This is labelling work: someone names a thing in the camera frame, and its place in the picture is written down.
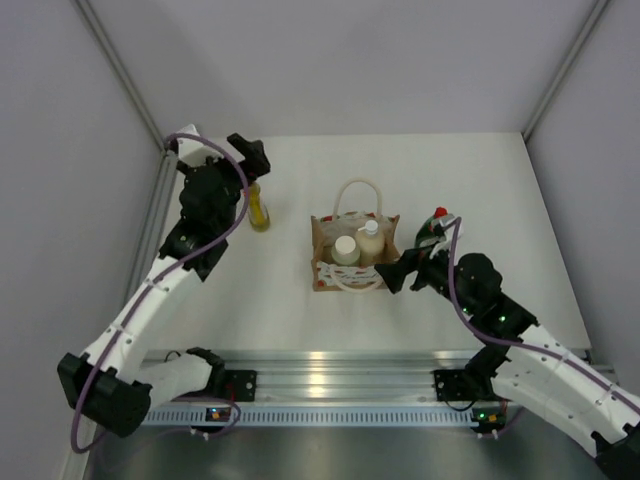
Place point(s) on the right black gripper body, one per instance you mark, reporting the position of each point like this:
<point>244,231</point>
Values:
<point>433,272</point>

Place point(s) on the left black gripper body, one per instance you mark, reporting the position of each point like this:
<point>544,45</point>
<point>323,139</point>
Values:
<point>233,182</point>

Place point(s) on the cream pump lotion bottle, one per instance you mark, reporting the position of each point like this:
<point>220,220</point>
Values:
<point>371,242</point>

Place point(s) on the green dish soap bottle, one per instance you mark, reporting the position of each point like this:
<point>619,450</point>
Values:
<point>432,230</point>

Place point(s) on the yellow dish soap bottle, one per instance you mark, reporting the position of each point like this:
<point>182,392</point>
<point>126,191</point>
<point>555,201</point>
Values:
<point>257,211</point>

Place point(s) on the jute watermelon canvas bag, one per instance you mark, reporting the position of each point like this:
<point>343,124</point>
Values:
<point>325,230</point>

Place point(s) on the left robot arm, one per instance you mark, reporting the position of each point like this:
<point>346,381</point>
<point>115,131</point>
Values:
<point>108,382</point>

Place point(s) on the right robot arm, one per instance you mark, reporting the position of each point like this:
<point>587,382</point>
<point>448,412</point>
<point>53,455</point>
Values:
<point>522,362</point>

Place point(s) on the pale green white-capped bottle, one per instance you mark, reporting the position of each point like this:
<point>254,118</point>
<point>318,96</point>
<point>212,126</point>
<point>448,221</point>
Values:
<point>345,252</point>

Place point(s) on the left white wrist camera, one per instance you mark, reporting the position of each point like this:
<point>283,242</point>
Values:
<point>194,153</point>

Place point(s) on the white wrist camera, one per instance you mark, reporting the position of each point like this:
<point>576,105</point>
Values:
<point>194,153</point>
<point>446,229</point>

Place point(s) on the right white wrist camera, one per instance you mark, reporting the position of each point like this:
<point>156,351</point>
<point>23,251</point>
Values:
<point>446,229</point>

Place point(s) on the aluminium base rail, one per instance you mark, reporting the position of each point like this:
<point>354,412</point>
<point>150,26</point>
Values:
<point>345,377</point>

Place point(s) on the white slotted cable duct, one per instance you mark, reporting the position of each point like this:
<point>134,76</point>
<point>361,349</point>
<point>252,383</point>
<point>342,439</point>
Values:
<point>272,416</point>

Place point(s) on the left aluminium frame post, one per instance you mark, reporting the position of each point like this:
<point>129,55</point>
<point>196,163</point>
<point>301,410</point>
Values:
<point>93,23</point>

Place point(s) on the aluminium frame post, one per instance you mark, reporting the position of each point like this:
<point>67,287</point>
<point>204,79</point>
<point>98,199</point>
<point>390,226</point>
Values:
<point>568,60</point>
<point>93,23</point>

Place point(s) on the right aluminium frame post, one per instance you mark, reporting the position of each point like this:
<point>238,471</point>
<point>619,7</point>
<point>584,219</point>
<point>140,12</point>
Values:
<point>568,60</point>

